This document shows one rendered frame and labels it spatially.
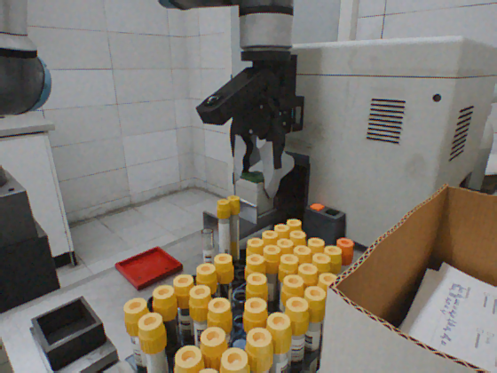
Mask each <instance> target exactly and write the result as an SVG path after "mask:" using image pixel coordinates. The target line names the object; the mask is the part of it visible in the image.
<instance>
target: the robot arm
mask: <svg viewBox="0 0 497 373"><path fill-rule="evenodd" d="M158 2H159V4H160V5H161V6H163V7H165V8H167V9H178V10H180V11H188V10H190V9H194V8H210V7H226V6H235V5H238V6H239V27H240V48H241V49H242V50H243V51H242V52H241V61H252V67H245V68H244V69H243V70H241V72H240V73H238V74H237V75H236V76H235V77H234V78H233V79H230V80H229V82H228V83H226V84H225V85H223V86H222V87H221V88H219V89H218V90H217V91H215V92H214V93H213V94H211V95H210V96H209V97H208V98H206V99H205V100H204V101H203V102H202V103H201V104H199V106H197V107H196V108H195V109H196V110H197V112H198V116H199V117H200V118H201V120H202V122H203V123H207V124H214V125H220V126H222V125H224V124H225V123H227V122H229V120H230V119H231V118H233V119H232V122H231V126H230V132H229V137H230V144H231V149H232V155H233V158H234V162H235V168H236V170H237V172H238V175H239V177H240V176H241V175H242V174H241V173H242V172H247V171H249V168H250V167H252V166H254V165H255V164H256V163H258V162H260V160H262V161H263V164H264V171H263V175H264V190H265V192H266V194H267V195H268V197H269V198H271V199H272V198H273V197H274V196H275V195H276V193H277V191H278V186H279V183H280V179H282V178H283V177H284V176H285V175H286V174H287V173H288V172H290V171H291V170H292V169H293V167H294V165H295V161H294V158H293V157H292V156H291V155H288V154H285V152H284V146H285V141H286V136H285V134H289V133H290V132H291V124H292V132H295V131H301V130H302V129H303V115H304V96H296V57H297V55H292V54H290V51H289V49H291V48H292V47H293V38H294V19H295V17H294V4H295V0H158ZM46 67H47V65H46V63H45V62H44V60H43V59H42V58H41V57H39V56H38V55H37V46H36V45H35V44H34V43H33V42H32V41H31V39H30V38H29V36H28V0H0V116H4V115H20V114H25V113H27V112H30V111H34V110H37V109H38V108H39V107H42V106H43V104H44V103H45V102H47V100H48V98H49V96H50V94H51V87H52V80H51V74H50V69H47V68H46ZM300 106H301V118H300V123H296V107H300ZM292 108H293V117H291V116H292ZM256 135H257V136H256ZM257 137H258V138H259V140H264V139H266V141H265V143H264V144H263V145H262V146H261V147H257V146H256V139H257Z"/></svg>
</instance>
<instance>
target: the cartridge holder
mask: <svg viewBox="0 0 497 373"><path fill-rule="evenodd" d="M30 320H31V323H32V327H31V328H29V330H30V333H31V336H32V339H33V341H34V343H35V346H36V348H37V349H38V353H39V354H40V356H41V359H42V360H43V364H44V366H45V368H46V370H47V372H48V373H95V372H97V371H98V370H100V369H103V368H104V367H105V366H106V365H108V364H110V363H111V362H112V361H115V360H116V359H118V358H119V355H118V351H117V348H116V347H115V346H114V344H113V342H112V341H111V340H110V339H109V338H108V336H107V334H106V332H105V329H104V325H103V322H102V321H101V319H100V318H99V317H98V316H97V314H96V313H95V311H94V310H93V309H92V308H91V307H90V304H89V303H88V302H87V301H86V300H85V298H84V297H83V296H81V297H79V298H75V299H74V300H72V301H68V302H66V303H65V304H64V305H62V306H57V307H55V308H54V309H52V310H50V311H47V312H45V313H43V314H40V315H37V316H36V317H35V318H33V319H30Z"/></svg>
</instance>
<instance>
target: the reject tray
mask: <svg viewBox="0 0 497 373"><path fill-rule="evenodd" d="M114 266H115V269H116V270H117V271H118V272H119V273H120V274H121V275H122V276H123V277H124V278H125V279H126V280H127V281H128V282H129V283H130V284H131V285H132V286H133V287H134V288H135V289H136V290H142V289H143V288H145V287H147V286H148V285H150V284H151V285H152V284H154V283H155V282H158V281H159V280H162V279H164V278H165V277H167V276H169V275H171V274H174V273H175V272H177V271H179V270H181V269H183V267H182V263H180V262H179V261H177V260H176V259H175V258H174V257H172V256H171V255H170V254H169V253H168V252H166V251H165V250H163V249H161V248H160V247H159V246H156V247H153V248H152V249H150V250H145V251H143V252H140V253H139V254H137V255H135V256H131V257H129V258H126V259H124V260H121V261H119V262H117V263H115V264H114Z"/></svg>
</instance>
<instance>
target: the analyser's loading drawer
mask: <svg viewBox="0 0 497 373"><path fill-rule="evenodd" d="M240 204H241V212H240V214H239V222H240V240H242V239H244V238H246V237H248V236H249V235H251V234H254V233H256V232H258V231H259V230H261V229H263V228H265V227H268V226H270V225H271V224H273V223H275V222H277V221H280V220H282V219H283V218H285V217H286V216H290V215H291V214H293V213H295V212H297V211H298V210H302V209H303V208H304V195H302V194H299V193H297V192H294V191H289V190H284V191H280V192H278V193H277V194H276V195H275V196H274V197H273V210H270V211H268V212H266V213H265V214H263V215H261V216H258V206H257V205H255V204H254V203H250V202H247V201H244V200H242V199H241V198H240ZM202 213H203V227H204V228H206V227H210V228H212V229H213V230H214V241H216V242H217V243H219V232H218V217H217V216H215V215H213V214H211V213H210V212H208V211H206V210H205V211H203V212H202Z"/></svg>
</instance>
